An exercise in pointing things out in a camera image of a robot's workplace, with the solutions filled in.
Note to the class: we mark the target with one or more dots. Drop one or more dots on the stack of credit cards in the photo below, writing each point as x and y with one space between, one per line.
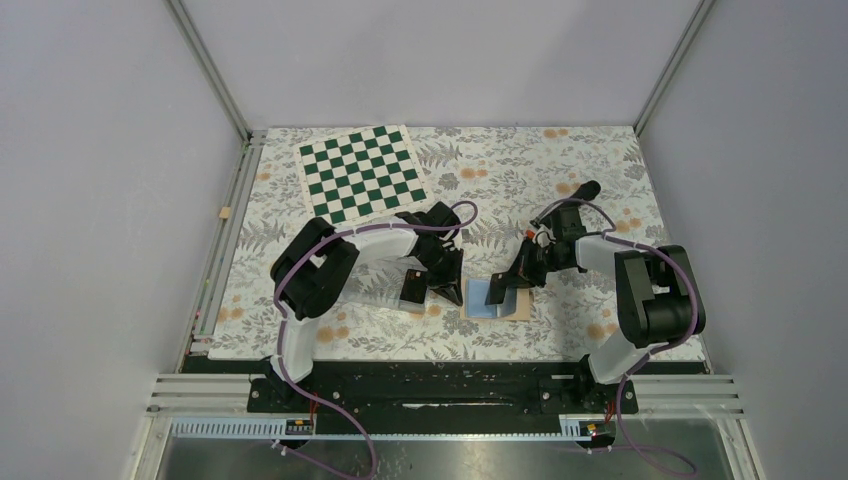
414 288

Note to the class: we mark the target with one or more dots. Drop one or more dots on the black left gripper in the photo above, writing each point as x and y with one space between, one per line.
449 283

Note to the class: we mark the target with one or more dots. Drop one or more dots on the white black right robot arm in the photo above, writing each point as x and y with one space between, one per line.
657 302

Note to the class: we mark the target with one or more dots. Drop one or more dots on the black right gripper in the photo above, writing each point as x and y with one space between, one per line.
522 271

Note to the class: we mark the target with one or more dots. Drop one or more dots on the green white checkerboard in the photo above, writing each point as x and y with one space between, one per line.
362 175

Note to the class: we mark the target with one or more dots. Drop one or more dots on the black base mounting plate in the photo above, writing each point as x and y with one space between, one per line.
394 398

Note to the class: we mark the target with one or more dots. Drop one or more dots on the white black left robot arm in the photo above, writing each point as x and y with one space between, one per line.
311 274

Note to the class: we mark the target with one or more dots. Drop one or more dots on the clear plastic card box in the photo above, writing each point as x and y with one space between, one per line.
379 283

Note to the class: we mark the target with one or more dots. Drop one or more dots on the aluminium frame rail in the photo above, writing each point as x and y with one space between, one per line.
194 360

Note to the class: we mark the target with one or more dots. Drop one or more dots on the floral patterned table mat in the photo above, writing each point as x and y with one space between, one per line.
509 175

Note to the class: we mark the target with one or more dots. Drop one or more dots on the beige leather card holder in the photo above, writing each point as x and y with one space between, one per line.
517 305

